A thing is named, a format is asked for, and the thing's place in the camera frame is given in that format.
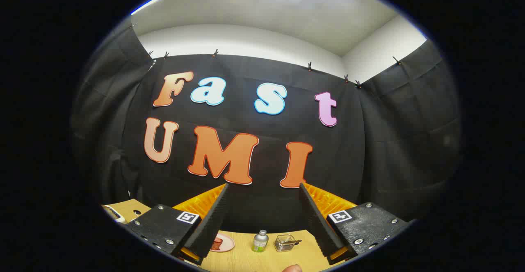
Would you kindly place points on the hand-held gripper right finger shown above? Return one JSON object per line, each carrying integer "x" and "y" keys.
{"x": 318, "y": 227}

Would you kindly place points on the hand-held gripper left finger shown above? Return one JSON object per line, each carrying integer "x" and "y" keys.
{"x": 211, "y": 227}

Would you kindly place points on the brown meat pieces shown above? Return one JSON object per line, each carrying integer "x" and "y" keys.
{"x": 216, "y": 243}

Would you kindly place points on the pink round plate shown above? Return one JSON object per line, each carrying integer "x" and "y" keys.
{"x": 229, "y": 245}

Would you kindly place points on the small brown utensil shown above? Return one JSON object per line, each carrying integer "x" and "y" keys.
{"x": 292, "y": 242}

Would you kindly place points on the green bottle with silver cap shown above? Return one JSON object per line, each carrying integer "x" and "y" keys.
{"x": 260, "y": 242}

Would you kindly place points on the row of black cloth clips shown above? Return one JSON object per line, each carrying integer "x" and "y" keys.
{"x": 309, "y": 66}

